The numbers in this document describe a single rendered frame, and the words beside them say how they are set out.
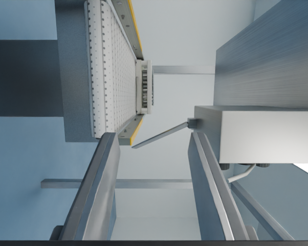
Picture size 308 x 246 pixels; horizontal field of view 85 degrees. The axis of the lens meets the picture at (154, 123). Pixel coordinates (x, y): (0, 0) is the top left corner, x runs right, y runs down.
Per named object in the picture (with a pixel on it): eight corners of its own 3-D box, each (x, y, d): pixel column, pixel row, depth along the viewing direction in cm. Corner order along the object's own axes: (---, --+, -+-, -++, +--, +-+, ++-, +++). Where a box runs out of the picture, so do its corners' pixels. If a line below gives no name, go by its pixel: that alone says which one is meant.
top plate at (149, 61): (148, 68, 98) (152, 68, 98) (148, 110, 102) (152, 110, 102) (146, 59, 74) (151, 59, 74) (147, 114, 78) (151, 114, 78)
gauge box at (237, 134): (218, 164, 33) (320, 164, 33) (222, 110, 31) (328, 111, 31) (192, 137, 55) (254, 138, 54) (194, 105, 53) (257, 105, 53)
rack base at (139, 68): (140, 68, 98) (144, 68, 98) (140, 110, 102) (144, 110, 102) (135, 59, 74) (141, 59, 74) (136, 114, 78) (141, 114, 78)
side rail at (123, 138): (114, 145, 34) (130, 145, 34) (114, 137, 34) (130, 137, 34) (145, 108, 165) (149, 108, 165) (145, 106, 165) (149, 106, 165)
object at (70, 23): (64, 142, 36) (111, 142, 36) (53, -4, 32) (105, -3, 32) (134, 108, 165) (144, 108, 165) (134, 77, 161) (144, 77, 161)
